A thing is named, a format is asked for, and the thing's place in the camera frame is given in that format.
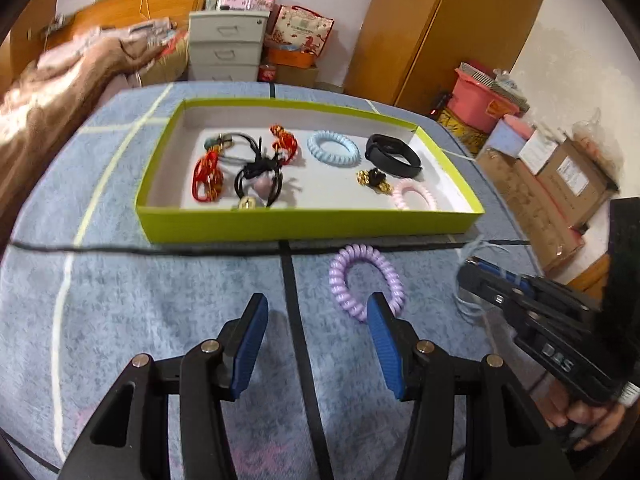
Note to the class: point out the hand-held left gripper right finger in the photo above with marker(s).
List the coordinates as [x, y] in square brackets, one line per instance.
[387, 350]

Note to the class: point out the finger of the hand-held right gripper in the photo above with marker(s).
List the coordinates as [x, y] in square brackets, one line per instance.
[510, 276]
[487, 292]

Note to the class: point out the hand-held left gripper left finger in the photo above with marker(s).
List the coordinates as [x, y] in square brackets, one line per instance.
[250, 345]

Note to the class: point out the beige round bead charm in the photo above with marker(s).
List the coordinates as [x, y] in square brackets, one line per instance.
[245, 203]

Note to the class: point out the black gold hair clip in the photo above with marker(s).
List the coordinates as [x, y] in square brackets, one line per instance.
[380, 186]

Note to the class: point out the green cardboard tray box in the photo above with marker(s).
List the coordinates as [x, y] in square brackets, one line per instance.
[325, 195]

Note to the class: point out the person's right hand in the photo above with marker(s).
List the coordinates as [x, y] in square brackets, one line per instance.
[590, 417]

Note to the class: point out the large cardboard box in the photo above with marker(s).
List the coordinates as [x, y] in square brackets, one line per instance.
[515, 195]

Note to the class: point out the blue checked bedsheet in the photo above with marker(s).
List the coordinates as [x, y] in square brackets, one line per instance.
[150, 285]

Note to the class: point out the labelled cardboard box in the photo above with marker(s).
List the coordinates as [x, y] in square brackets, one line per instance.
[580, 175]

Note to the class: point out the white small box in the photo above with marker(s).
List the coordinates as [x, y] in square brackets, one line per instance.
[537, 150]

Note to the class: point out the pale blue box pink lid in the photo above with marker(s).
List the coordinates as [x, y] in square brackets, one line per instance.
[510, 135]

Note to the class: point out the yellow floral tin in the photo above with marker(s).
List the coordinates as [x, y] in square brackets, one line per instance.
[465, 130]

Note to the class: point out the black hair band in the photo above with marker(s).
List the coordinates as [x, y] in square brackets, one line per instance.
[395, 162]

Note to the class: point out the pink plastic bin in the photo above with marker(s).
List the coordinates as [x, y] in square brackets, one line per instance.
[475, 100]

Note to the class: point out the red and black tool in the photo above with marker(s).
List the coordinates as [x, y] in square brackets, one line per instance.
[439, 104]

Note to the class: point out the striped flat box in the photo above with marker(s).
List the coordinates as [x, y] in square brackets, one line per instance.
[492, 82]

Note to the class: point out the large wooden wardrobe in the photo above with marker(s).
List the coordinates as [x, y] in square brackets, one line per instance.
[425, 35]

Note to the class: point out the small cardboard box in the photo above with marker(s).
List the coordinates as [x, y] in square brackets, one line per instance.
[300, 77]

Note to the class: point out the white drawer cabinet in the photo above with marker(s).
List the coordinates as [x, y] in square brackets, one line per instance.
[225, 55]

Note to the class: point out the orange flat box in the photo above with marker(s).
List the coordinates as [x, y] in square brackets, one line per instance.
[290, 56]

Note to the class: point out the brown blanket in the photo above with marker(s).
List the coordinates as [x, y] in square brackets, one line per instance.
[50, 100]

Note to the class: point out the red patterned gift bag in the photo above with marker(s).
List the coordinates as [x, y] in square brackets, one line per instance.
[300, 30]

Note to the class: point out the pink boxes on cabinet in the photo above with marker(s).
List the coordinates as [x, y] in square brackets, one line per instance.
[240, 0]

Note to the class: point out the wooden headboard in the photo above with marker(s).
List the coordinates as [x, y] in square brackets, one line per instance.
[125, 5]

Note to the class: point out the white power strip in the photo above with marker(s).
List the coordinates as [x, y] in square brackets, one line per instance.
[55, 25]

